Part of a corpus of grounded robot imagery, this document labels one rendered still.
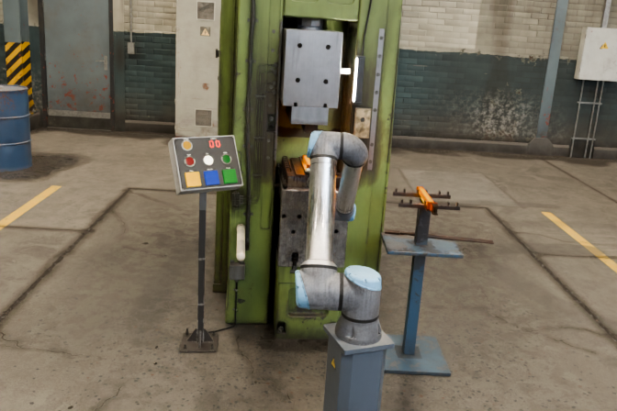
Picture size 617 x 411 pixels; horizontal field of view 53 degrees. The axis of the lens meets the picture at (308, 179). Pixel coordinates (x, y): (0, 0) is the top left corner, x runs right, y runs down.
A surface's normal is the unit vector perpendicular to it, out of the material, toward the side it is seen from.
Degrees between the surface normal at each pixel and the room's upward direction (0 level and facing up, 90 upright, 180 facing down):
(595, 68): 90
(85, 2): 90
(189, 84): 90
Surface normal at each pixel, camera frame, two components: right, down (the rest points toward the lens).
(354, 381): 0.36, 0.26
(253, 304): 0.10, 0.26
